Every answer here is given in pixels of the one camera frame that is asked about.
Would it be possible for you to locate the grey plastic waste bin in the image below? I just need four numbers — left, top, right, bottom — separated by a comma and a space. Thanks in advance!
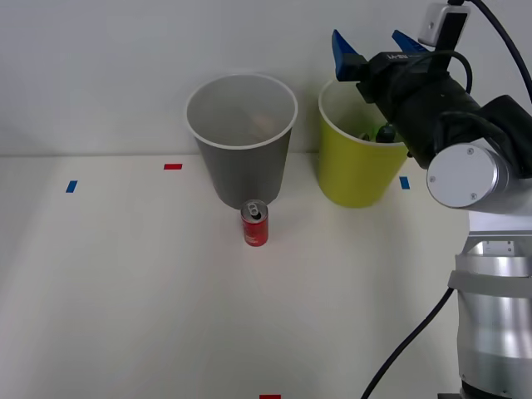
185, 73, 299, 208

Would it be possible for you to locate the green label plastic bottle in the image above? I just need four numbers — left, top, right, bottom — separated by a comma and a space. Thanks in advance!
359, 123, 399, 144

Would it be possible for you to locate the yellow-green plastic waste bin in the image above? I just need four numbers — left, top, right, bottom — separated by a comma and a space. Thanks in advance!
318, 77, 411, 209

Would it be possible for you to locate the red drink can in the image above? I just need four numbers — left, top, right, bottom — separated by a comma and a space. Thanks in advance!
240, 199, 271, 248

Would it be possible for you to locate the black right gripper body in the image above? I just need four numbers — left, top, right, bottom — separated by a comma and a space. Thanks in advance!
355, 50, 453, 123

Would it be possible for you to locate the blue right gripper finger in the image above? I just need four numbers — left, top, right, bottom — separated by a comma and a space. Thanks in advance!
330, 28, 370, 83
391, 29, 430, 55

